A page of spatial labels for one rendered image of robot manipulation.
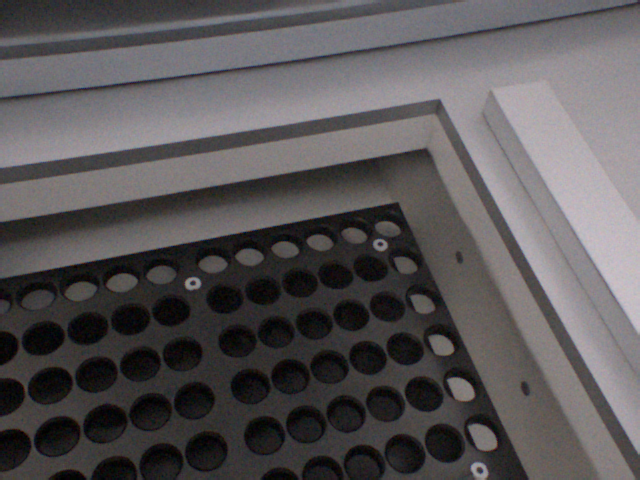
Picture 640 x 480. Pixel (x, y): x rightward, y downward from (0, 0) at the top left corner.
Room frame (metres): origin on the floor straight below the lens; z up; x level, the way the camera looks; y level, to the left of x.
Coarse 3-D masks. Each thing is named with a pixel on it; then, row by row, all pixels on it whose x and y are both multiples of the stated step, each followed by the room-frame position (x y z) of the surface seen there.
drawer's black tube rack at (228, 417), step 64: (384, 256) 0.20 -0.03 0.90; (64, 320) 0.15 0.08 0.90; (128, 320) 0.17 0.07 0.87; (192, 320) 0.16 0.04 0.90; (256, 320) 0.16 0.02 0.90; (320, 320) 0.19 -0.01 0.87; (384, 320) 0.19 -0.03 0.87; (448, 320) 0.18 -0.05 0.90; (0, 384) 0.13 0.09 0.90; (64, 384) 0.14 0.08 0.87; (128, 384) 0.13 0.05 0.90; (192, 384) 0.13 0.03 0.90; (256, 384) 0.15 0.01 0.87; (320, 384) 0.14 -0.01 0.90; (384, 384) 0.15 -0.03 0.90; (448, 384) 0.17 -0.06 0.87; (0, 448) 0.12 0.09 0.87; (64, 448) 0.12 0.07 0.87; (128, 448) 0.11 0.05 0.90; (192, 448) 0.11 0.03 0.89; (256, 448) 0.13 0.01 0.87; (320, 448) 0.12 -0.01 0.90; (384, 448) 0.12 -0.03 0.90; (448, 448) 0.14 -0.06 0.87; (512, 448) 0.13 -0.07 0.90
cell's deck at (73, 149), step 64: (320, 64) 0.25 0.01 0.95; (384, 64) 0.26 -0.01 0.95; (448, 64) 0.26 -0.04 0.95; (512, 64) 0.27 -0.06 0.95; (576, 64) 0.27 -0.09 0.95; (0, 128) 0.19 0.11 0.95; (64, 128) 0.20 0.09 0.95; (128, 128) 0.20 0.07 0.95; (192, 128) 0.21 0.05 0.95; (256, 128) 0.21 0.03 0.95; (320, 128) 0.22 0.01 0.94; (384, 128) 0.23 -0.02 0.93; (448, 128) 0.23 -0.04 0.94; (0, 192) 0.18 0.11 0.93; (64, 192) 0.18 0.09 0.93; (128, 192) 0.19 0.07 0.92; (448, 192) 0.22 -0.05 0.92; (512, 192) 0.20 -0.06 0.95; (512, 256) 0.18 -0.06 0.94; (576, 320) 0.15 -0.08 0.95; (576, 384) 0.14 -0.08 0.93
